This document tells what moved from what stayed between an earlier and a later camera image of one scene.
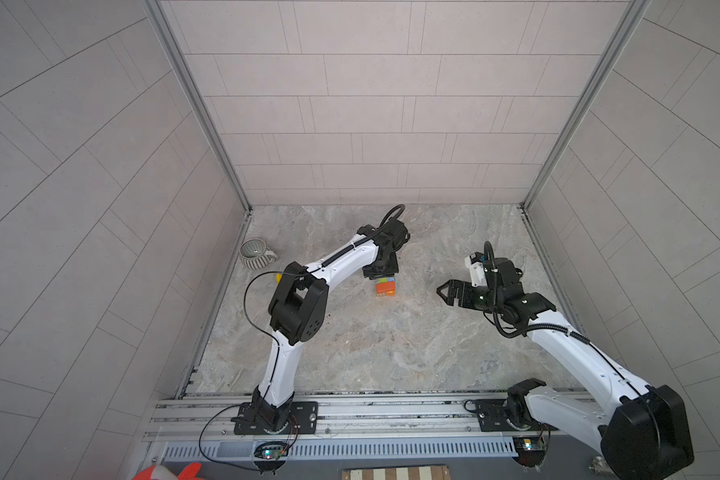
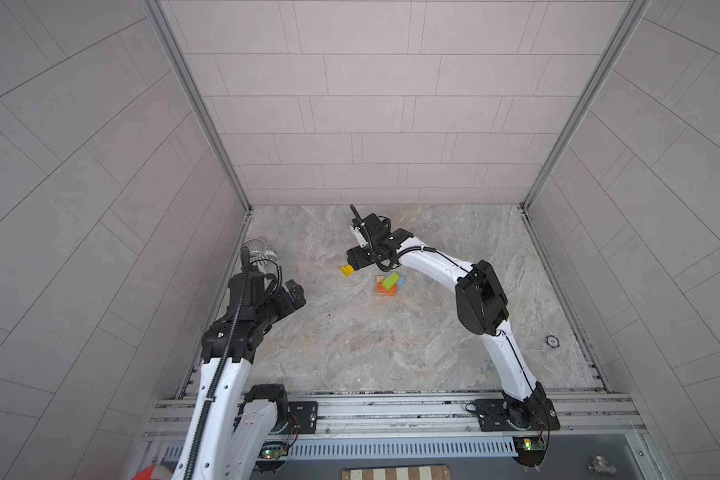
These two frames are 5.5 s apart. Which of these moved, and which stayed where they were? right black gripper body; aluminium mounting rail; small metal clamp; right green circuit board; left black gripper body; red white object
Moved: left black gripper body; right black gripper body
Stayed: right green circuit board; aluminium mounting rail; red white object; small metal clamp
